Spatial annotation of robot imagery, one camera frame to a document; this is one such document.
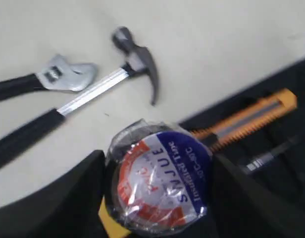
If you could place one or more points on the orange utility knife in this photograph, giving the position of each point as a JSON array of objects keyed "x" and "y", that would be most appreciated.
[{"x": 248, "y": 120}]

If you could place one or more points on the black plastic tool case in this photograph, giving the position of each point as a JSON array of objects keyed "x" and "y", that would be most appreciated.
[{"x": 285, "y": 175}]

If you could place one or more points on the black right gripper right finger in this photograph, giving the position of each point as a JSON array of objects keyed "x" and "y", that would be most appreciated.
[{"x": 242, "y": 208}]

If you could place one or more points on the clear test pen screwdriver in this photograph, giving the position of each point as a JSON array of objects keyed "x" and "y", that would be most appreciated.
[{"x": 262, "y": 160}]

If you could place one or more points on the adjustable wrench black handle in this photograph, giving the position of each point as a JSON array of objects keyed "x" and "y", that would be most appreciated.
[{"x": 57, "y": 75}]

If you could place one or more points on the black insulating tape roll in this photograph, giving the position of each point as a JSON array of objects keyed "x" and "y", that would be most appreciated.
[{"x": 158, "y": 178}]

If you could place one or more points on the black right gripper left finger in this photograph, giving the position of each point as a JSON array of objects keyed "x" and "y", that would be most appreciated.
[{"x": 66, "y": 208}]

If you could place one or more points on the claw hammer black grip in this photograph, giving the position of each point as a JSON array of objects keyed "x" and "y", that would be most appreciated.
[{"x": 138, "y": 61}]

